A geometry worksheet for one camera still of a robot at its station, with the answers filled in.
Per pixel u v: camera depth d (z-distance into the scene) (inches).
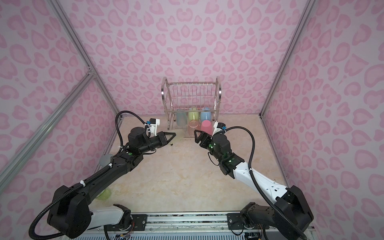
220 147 22.7
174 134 30.1
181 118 42.0
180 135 31.6
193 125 39.5
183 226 28.6
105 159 38.9
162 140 26.7
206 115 39.9
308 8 27.3
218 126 27.6
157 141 27.1
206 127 37.5
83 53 33.1
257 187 17.7
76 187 17.0
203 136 26.7
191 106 42.1
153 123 28.3
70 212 15.8
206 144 27.1
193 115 40.6
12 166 20.3
